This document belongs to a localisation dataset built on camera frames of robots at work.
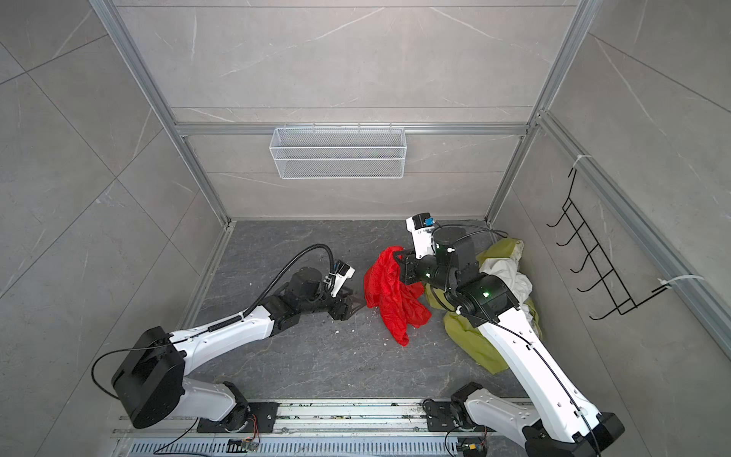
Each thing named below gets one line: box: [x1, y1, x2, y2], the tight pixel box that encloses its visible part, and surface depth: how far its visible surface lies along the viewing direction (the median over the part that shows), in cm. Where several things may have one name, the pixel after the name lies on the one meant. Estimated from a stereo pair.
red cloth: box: [363, 245, 433, 347], surface depth 84 cm
